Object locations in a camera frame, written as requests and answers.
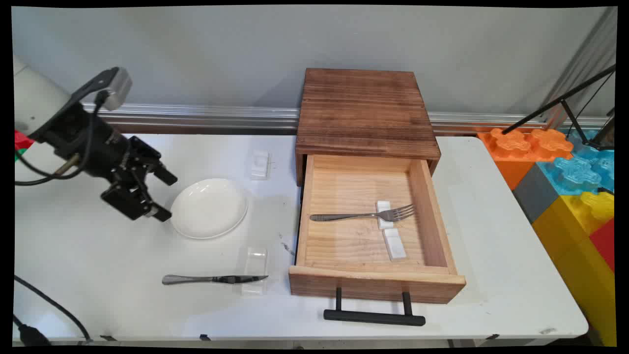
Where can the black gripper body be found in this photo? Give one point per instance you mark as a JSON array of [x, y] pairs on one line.
[[91, 140]]

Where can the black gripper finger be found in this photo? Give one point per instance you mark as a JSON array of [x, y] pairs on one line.
[[132, 201], [147, 160]]

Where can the steel serrated table knife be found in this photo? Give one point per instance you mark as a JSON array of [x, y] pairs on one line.
[[196, 280]]

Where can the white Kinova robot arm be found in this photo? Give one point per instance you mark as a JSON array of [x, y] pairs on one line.
[[34, 98]]

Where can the red studded foam block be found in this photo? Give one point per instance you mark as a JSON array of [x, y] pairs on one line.
[[22, 140]]

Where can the white round ceramic plate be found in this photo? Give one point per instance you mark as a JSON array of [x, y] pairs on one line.
[[209, 209]]

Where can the steel fork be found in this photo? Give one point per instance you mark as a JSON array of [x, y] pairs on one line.
[[344, 216]]

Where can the light wooden drawer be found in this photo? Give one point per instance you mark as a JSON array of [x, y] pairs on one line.
[[344, 241]]

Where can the dark wooden drawer cabinet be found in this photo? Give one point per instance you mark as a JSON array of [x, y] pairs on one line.
[[363, 108]]

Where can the orange foam block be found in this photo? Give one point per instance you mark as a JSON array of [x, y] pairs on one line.
[[521, 147]]

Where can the grey foam block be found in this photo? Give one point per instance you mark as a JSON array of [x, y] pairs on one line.
[[535, 194]]

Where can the black tripod stand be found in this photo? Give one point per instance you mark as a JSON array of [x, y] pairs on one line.
[[565, 101]]

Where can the blue foam block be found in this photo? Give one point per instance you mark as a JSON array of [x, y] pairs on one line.
[[580, 172]]

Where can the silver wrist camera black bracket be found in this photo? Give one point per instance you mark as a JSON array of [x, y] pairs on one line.
[[117, 88]]

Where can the aluminium wall rail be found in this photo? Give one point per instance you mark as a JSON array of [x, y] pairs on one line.
[[196, 117]]

